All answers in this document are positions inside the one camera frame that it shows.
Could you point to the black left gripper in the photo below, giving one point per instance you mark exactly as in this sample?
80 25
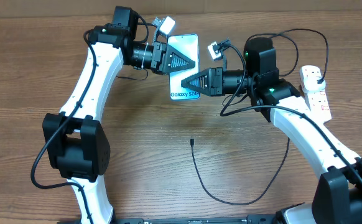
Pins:
167 50

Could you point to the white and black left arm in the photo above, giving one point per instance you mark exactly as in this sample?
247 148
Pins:
75 141

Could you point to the white USB charger adapter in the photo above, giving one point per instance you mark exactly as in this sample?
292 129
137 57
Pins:
311 85

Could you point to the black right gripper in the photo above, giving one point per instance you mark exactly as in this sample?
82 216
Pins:
214 85

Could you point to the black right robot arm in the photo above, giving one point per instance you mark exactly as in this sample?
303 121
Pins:
338 196

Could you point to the white power strip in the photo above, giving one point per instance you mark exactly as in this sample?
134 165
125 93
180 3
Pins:
317 102

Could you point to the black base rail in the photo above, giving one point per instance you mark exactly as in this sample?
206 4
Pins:
199 220

